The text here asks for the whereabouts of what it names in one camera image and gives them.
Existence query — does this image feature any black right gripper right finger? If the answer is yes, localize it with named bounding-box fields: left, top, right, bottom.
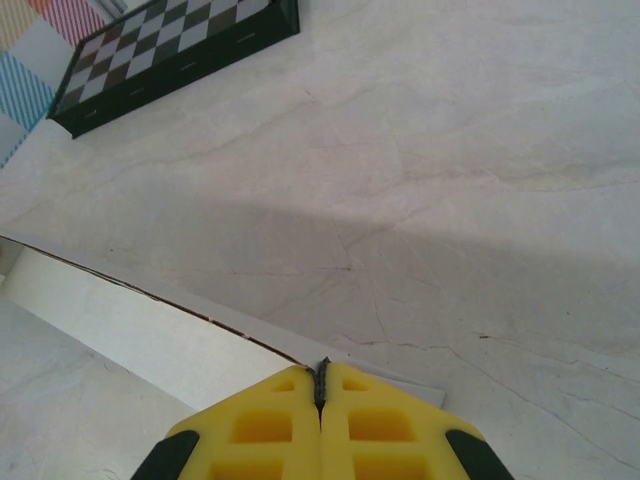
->
left=314, top=356, right=516, bottom=480

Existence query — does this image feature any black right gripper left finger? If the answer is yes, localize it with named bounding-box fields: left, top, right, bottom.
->
left=130, top=363, right=322, bottom=480

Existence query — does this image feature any white paper box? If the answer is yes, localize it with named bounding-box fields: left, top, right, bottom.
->
left=0, top=233, right=447, bottom=414

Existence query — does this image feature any black and grey checkerboard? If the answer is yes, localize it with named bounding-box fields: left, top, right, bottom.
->
left=45, top=0, right=301, bottom=141

